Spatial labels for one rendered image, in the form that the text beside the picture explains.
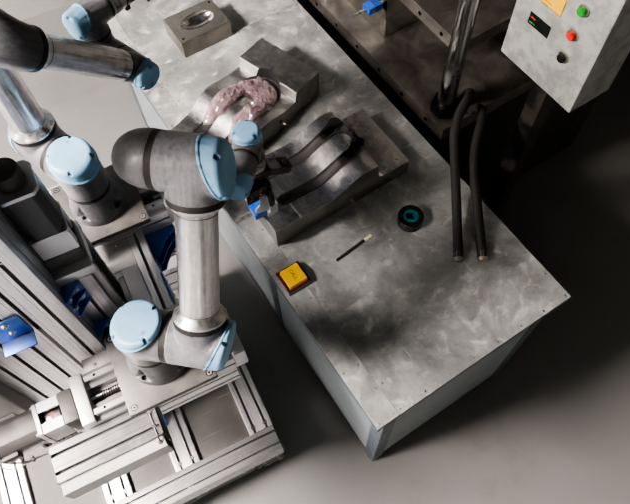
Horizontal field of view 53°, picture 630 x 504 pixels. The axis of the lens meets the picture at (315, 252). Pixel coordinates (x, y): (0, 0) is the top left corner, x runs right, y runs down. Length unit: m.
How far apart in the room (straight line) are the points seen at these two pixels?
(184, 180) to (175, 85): 1.26
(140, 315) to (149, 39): 1.41
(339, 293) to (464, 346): 0.39
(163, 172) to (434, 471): 1.76
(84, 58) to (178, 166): 0.47
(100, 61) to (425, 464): 1.83
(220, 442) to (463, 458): 0.93
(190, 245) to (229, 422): 1.25
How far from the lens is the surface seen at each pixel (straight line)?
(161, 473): 2.42
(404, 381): 1.81
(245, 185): 1.54
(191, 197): 1.18
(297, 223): 1.92
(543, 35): 1.97
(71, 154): 1.70
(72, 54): 1.52
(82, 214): 1.83
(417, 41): 2.52
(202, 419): 2.42
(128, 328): 1.42
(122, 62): 1.63
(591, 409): 2.80
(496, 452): 2.64
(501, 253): 2.01
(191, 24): 2.54
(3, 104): 1.67
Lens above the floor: 2.53
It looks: 62 degrees down
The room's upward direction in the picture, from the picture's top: 3 degrees counter-clockwise
